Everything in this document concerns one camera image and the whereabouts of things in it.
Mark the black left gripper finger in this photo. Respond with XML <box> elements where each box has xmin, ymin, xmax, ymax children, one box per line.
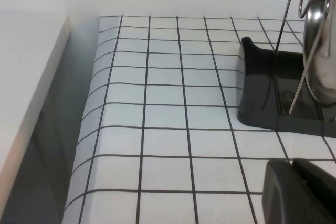
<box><xmin>261</xmin><ymin>157</ymin><xmax>336</xmax><ymax>224</ymax></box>

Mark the stainless steel pot lid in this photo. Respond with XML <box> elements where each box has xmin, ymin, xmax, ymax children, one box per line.
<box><xmin>301</xmin><ymin>0</ymin><xmax>336</xmax><ymax>109</ymax></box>

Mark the white black-grid tablecloth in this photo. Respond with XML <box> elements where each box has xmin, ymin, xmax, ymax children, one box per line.
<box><xmin>61</xmin><ymin>15</ymin><xmax>336</xmax><ymax>224</ymax></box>

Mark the white side cabinet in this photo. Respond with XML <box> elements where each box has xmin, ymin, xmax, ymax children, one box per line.
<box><xmin>0</xmin><ymin>11</ymin><xmax>100</xmax><ymax>224</ymax></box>

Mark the black tray wire lid rack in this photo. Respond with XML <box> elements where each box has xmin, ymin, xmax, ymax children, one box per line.
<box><xmin>237</xmin><ymin>0</ymin><xmax>336</xmax><ymax>140</ymax></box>

